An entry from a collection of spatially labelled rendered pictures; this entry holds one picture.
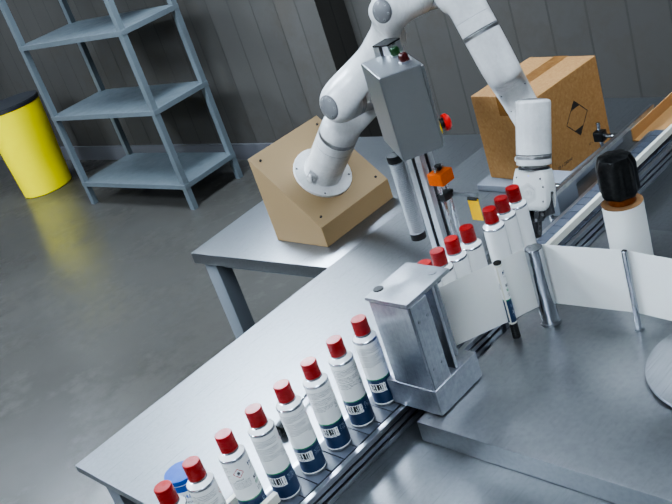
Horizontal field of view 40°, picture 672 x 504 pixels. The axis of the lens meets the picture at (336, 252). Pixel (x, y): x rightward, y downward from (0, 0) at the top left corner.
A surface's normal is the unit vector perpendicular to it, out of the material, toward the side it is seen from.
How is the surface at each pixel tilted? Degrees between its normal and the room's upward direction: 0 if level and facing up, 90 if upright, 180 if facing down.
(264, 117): 90
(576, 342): 0
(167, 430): 0
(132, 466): 0
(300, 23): 90
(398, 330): 90
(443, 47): 90
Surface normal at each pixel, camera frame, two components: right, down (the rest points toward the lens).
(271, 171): 0.26, -0.55
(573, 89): 0.66, 0.13
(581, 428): -0.30, -0.86
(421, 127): 0.19, 0.37
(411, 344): -0.66, 0.51
